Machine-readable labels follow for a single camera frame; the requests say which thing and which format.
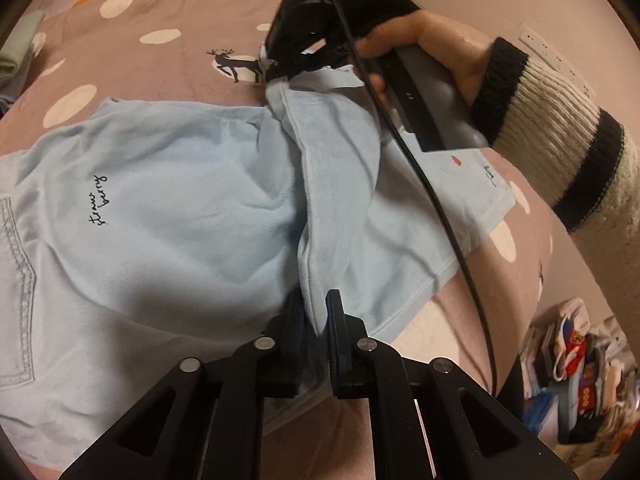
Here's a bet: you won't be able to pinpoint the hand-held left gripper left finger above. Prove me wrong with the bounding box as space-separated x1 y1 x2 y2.
59 291 307 480

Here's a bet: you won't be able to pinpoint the white wall socket strip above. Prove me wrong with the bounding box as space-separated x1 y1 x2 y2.
519 21 597 102

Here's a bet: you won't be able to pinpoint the colourful clutter pile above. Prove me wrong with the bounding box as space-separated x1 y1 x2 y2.
519 297 640 462

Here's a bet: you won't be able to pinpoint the light blue pants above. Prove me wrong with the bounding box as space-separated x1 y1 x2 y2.
0 66 518 461

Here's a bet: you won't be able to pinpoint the person's right forearm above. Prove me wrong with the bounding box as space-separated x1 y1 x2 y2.
471 36 640 331

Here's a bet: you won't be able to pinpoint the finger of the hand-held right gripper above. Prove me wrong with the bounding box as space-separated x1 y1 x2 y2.
262 44 351 84

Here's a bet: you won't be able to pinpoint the pink dotted deer bedspread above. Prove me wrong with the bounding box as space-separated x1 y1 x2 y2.
0 0 557 480

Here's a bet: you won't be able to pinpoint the person's right hand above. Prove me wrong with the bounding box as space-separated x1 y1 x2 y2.
331 0 496 111

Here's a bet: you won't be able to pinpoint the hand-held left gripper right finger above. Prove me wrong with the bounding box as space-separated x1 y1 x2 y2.
325 289 577 480

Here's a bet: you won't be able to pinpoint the folded grey-blue garment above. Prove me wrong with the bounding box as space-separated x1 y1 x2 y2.
0 82 18 118

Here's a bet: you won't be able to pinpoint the folded green garment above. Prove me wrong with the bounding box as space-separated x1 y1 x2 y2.
0 10 47 89

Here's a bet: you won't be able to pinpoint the black cable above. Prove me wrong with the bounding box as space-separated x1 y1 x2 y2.
314 0 501 402

